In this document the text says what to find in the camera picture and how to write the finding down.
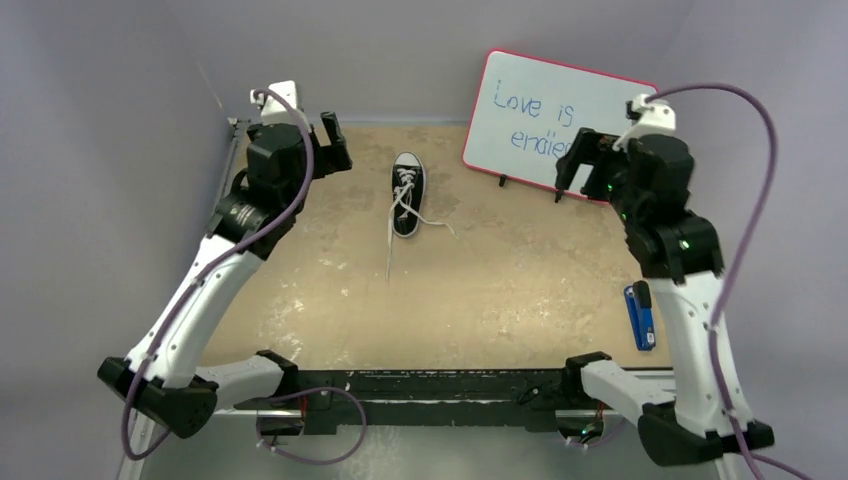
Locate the white shoelace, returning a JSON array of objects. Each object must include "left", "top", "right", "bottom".
[{"left": 385, "top": 166, "right": 458, "bottom": 281}]

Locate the black white canvas sneaker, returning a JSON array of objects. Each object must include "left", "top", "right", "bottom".
[{"left": 389, "top": 152, "right": 427, "bottom": 238}]

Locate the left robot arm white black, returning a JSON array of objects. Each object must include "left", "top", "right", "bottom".
[{"left": 97, "top": 124, "right": 307, "bottom": 439}]

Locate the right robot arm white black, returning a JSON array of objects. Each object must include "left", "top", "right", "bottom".
[{"left": 556, "top": 128, "right": 775, "bottom": 467}]

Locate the blue black stapler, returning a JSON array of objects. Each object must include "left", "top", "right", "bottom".
[{"left": 623, "top": 280, "right": 656, "bottom": 351}]

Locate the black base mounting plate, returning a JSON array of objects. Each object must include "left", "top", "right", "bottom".
[{"left": 235, "top": 368, "right": 620, "bottom": 435}]

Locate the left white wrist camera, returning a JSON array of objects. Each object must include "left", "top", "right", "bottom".
[{"left": 250, "top": 80, "right": 308, "bottom": 126}]

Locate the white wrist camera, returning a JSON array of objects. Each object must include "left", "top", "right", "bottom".
[
  {"left": 250, "top": 80, "right": 308, "bottom": 126},
  {"left": 612, "top": 94, "right": 676, "bottom": 152}
]

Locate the whiteboard with pink frame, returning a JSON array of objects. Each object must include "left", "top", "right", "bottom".
[{"left": 462, "top": 49, "right": 658, "bottom": 190}]

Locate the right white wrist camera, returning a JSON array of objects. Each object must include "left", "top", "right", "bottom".
[{"left": 612, "top": 94, "right": 676, "bottom": 152}]

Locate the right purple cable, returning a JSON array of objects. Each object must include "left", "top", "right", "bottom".
[{"left": 645, "top": 83, "right": 816, "bottom": 480}]

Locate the purple cable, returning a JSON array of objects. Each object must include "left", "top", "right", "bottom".
[
  {"left": 645, "top": 83, "right": 816, "bottom": 480},
  {"left": 120, "top": 88, "right": 315, "bottom": 462}
]

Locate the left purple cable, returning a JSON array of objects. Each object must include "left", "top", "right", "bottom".
[{"left": 120, "top": 88, "right": 315, "bottom": 462}]

